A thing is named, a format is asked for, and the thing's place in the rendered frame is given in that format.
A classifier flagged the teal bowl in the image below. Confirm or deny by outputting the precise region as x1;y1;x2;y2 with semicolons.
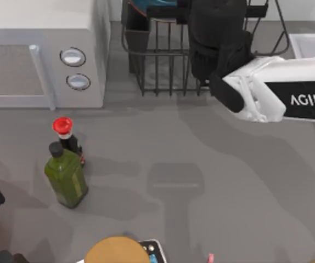
128;0;178;15

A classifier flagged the round grey microwave knob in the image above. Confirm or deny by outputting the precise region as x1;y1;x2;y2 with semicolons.
65;73;92;91
59;47;87;67

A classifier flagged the pale microwave oven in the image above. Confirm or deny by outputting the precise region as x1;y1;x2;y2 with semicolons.
0;0;112;111

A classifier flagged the dark bottle with red cap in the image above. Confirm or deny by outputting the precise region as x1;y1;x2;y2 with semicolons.
52;117;86;167

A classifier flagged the green bottle with black cap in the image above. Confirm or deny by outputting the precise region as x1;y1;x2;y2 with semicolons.
44;141;89;209

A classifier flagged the round tan bread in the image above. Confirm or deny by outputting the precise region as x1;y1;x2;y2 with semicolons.
83;236;150;263

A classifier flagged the black wire dish rack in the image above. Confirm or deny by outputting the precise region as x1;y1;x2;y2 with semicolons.
120;0;289;97

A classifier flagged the pale microwave door handle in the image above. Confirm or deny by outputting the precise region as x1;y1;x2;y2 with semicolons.
28;44;57;111

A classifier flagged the black device with white frame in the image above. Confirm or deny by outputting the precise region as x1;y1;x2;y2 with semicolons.
137;238;167;263

